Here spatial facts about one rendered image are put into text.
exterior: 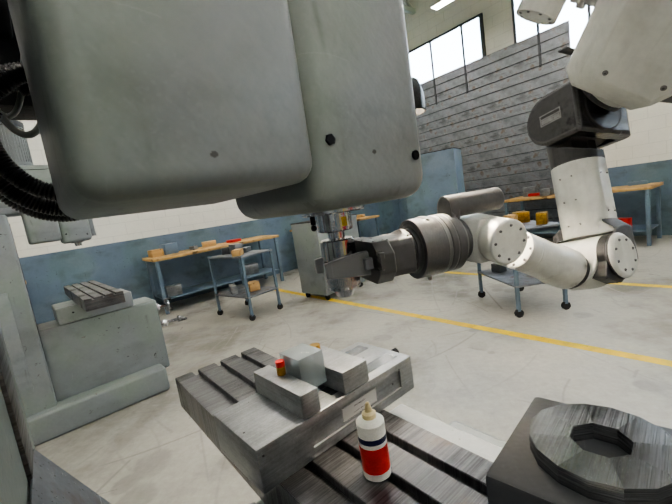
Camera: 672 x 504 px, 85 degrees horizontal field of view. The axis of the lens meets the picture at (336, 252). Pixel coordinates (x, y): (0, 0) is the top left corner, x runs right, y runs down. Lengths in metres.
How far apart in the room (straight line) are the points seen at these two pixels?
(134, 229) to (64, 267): 1.12
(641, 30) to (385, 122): 0.41
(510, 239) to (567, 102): 0.34
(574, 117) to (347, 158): 0.51
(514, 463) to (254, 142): 0.31
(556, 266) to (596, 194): 0.18
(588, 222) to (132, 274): 6.68
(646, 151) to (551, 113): 7.13
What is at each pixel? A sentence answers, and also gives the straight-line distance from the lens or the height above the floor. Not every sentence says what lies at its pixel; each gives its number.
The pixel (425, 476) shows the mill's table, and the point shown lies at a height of 0.93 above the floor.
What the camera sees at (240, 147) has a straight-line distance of 0.31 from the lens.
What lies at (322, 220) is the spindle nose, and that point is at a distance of 0.48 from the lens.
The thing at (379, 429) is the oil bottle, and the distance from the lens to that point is 0.56.
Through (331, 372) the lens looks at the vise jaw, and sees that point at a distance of 0.67.
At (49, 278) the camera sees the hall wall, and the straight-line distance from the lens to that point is 6.90.
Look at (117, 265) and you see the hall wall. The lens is 6.95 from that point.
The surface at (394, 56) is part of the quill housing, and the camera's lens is 0.48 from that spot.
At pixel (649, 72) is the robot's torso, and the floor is 1.43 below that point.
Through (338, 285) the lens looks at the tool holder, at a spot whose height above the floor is 1.21.
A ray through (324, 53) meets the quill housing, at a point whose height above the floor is 1.46.
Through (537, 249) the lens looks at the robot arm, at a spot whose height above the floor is 1.20.
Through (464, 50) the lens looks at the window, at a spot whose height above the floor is 4.09.
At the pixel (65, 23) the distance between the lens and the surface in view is 0.30.
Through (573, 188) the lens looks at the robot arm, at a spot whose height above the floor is 1.28.
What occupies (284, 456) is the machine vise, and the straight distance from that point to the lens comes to 0.62.
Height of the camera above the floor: 1.32
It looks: 8 degrees down
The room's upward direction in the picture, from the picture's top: 9 degrees counter-clockwise
